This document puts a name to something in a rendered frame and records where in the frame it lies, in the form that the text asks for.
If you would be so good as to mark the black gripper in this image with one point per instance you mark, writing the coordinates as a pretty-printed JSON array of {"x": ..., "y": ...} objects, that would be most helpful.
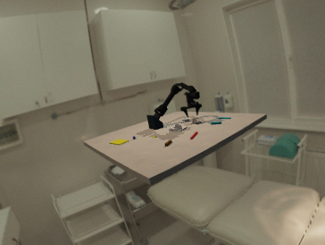
[{"x": 184, "y": 108}]

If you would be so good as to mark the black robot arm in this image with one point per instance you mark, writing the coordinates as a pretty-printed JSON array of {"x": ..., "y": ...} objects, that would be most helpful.
[{"x": 174, "y": 90}]

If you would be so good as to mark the brown rectangular bar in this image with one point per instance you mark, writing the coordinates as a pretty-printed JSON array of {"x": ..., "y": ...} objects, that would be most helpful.
[{"x": 168, "y": 143}]

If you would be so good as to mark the yellow flat rectangular plate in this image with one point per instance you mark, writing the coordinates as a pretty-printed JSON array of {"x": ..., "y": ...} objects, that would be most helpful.
[{"x": 119, "y": 141}]

